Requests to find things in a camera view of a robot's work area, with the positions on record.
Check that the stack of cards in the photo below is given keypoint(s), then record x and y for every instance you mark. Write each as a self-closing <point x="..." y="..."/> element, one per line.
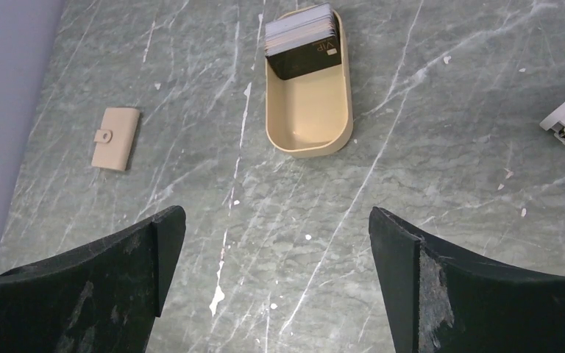
<point x="304" y="42"/>

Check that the beige leather card holder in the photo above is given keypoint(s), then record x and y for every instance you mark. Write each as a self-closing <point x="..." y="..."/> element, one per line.
<point x="114" y="138"/>

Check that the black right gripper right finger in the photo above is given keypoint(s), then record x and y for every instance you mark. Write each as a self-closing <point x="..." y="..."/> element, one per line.
<point x="440" y="297"/>

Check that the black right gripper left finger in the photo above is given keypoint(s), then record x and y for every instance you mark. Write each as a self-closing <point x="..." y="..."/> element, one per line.
<point x="103" y="296"/>

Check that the beige oval plastic tray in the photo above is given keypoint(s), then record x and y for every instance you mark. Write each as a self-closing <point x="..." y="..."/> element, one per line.
<point x="311" y="115"/>

